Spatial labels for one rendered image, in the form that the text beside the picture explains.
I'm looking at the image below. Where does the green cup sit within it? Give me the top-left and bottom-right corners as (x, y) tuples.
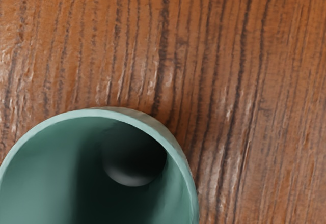
(0, 106), (200, 224)

